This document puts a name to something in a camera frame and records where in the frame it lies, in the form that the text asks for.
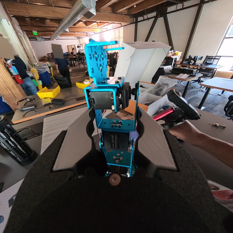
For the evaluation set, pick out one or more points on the black slotted cylinder holder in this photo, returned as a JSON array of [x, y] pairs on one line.
[[14, 143]]

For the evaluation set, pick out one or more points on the blue toy robot arm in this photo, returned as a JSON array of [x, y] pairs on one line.
[[102, 60]]

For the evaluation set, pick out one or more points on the black office chair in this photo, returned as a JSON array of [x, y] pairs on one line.
[[62, 82], [229, 107]]

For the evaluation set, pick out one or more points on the empty wooden desk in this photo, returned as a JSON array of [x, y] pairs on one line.
[[218, 83]]

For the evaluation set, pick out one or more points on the wooden desk with black cases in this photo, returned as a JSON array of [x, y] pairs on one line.
[[183, 74]]

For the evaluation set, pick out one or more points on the wooden support post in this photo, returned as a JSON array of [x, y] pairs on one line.
[[9, 87]]

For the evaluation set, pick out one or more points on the large window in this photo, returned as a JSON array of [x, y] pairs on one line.
[[225, 47]]

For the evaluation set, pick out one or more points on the black pouch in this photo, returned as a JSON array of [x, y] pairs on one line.
[[57, 101]]

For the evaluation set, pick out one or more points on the white orange cardboard box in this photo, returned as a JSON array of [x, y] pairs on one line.
[[142, 61]]

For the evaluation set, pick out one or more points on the printed colour leaflet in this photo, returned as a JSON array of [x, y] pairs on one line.
[[222, 194]]

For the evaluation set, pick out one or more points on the small yellow plastic bin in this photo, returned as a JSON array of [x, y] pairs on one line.
[[81, 86]]

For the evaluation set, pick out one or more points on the small clear parts bag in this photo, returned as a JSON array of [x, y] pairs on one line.
[[125, 116]]

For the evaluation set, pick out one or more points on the bubble wrap bag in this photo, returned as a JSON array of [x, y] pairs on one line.
[[163, 85]]

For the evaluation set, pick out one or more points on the printed instruction sheet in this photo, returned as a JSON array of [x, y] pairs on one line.
[[7, 200]]

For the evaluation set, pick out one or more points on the wooden desk with equipment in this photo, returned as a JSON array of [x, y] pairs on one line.
[[200, 63]]

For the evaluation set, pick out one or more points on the large yellow plastic bin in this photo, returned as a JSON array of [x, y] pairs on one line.
[[48, 92]]

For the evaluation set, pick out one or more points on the black eyeglasses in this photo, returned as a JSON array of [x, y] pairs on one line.
[[26, 99]]

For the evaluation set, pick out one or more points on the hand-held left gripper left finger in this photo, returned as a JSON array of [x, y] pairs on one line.
[[72, 145]]

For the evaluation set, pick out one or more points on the white foam sheet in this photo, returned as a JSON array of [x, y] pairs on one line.
[[58, 127]]

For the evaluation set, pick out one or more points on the red fire extinguisher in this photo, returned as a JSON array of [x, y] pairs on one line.
[[15, 74]]

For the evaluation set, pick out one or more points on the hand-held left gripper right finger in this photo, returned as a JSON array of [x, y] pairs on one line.
[[156, 145]]

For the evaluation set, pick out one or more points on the yellow feather duster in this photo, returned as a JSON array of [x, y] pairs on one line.
[[35, 74]]

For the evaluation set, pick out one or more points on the row of wooden desks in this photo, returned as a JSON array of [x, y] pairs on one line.
[[76, 58]]

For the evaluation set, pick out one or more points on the dark slim power bank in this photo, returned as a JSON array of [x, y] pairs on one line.
[[27, 107]]

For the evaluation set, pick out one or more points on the capped silver spiral duct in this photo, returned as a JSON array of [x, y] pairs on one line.
[[72, 18]]

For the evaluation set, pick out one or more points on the beige pouch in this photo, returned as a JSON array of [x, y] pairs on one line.
[[46, 102]]

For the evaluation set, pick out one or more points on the green exit sign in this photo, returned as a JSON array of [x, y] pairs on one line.
[[35, 33]]

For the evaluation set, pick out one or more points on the person's right forearm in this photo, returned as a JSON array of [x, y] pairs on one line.
[[214, 147]]

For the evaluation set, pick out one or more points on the blue plastic bin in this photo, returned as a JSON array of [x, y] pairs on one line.
[[45, 76]]

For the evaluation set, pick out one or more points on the person's right hand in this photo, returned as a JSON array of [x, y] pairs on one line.
[[183, 132]]

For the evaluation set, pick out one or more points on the white cup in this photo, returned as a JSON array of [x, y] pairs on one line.
[[86, 82]]

